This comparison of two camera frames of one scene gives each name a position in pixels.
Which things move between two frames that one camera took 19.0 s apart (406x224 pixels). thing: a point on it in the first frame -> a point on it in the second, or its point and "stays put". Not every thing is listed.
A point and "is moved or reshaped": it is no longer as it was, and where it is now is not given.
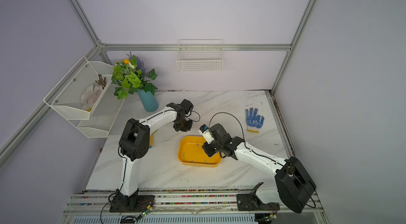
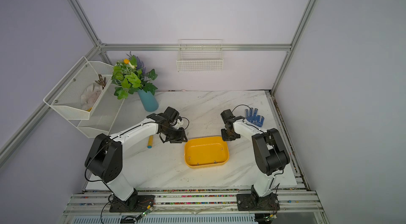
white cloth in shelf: x=90 y=95 stays put
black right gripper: x=206 y=146 -> x=225 y=138
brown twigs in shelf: x=101 y=82 stays put
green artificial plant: x=129 y=75 stays put
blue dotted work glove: x=254 y=122 stays put
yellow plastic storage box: x=191 y=152 is moved or reshaped
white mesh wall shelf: x=86 y=95 stays put
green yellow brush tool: x=151 y=140 stays put
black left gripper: x=186 y=128 -> x=181 y=137
